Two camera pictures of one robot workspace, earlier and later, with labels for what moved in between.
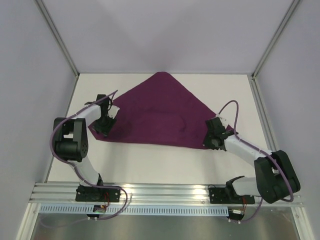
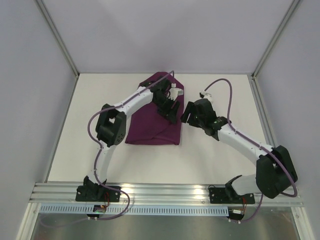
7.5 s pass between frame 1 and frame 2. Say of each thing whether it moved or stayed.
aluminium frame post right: stayed
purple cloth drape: moved
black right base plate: stayed
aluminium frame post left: stayed
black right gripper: moved
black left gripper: moved
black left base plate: stayed
